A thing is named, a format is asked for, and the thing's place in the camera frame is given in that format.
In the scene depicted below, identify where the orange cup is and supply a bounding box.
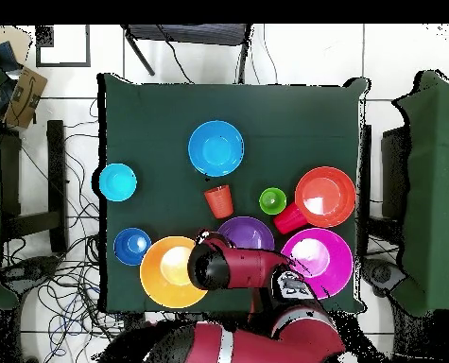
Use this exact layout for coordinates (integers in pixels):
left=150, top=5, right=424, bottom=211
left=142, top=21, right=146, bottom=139
left=203, top=183, right=235, bottom=220

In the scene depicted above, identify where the purple bowl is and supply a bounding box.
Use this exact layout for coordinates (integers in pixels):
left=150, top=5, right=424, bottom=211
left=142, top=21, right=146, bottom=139
left=216, top=216, right=276, bottom=251

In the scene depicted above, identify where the sky blue bowl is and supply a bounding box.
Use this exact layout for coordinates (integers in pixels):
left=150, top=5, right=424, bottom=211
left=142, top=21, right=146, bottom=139
left=187, top=119, right=246, bottom=178

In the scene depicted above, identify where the red cup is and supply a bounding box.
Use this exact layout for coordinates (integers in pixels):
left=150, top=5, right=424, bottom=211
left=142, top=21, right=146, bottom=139
left=272, top=201, right=309, bottom=235

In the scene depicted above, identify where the large pink bowl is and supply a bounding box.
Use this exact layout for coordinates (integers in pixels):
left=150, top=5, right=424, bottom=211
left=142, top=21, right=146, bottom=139
left=280, top=227, right=354, bottom=300

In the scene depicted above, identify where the green cup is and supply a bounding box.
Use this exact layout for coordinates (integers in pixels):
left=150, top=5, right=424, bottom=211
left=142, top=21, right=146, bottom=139
left=258, top=187, right=288, bottom=216

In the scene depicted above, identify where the large yellow bowl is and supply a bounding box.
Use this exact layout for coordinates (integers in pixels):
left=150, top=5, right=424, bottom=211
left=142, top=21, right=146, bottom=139
left=139, top=235, right=210, bottom=310

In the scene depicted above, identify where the dark green tablecloth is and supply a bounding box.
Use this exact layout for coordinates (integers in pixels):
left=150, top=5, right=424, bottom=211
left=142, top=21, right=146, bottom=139
left=96, top=72, right=372, bottom=315

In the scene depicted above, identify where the orange bowl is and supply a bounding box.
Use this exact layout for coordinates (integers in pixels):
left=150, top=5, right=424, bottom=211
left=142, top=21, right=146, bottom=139
left=294, top=165, right=357, bottom=229

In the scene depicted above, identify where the small dark blue bowl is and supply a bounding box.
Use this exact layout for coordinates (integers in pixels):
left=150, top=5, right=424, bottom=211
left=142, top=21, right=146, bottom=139
left=112, top=227, right=152, bottom=267

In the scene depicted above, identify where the small cyan ribbed bowl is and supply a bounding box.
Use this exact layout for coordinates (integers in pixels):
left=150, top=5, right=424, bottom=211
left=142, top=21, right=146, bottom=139
left=98, top=163, right=138, bottom=202

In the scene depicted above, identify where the black H-shaped stand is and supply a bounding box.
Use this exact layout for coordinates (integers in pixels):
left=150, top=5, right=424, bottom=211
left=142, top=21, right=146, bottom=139
left=0, top=119, right=69, bottom=255
left=359, top=124, right=407, bottom=259

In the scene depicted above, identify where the black folding chair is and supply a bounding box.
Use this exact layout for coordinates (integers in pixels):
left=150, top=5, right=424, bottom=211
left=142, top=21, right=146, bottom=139
left=120, top=24, right=254, bottom=85

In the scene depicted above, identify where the cardboard box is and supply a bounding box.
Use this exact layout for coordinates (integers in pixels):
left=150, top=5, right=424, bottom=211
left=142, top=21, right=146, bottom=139
left=3, top=66, right=48, bottom=130

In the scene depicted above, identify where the beige board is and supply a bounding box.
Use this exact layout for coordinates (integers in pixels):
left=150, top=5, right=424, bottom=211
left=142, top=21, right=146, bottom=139
left=0, top=25, right=33, bottom=66

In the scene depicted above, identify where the tangle of black cables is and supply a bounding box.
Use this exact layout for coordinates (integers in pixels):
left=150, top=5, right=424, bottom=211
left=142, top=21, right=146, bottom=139
left=0, top=97, right=134, bottom=363

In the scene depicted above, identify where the black square frame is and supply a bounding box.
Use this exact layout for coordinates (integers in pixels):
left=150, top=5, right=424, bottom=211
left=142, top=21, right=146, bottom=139
left=35, top=24, right=92, bottom=68

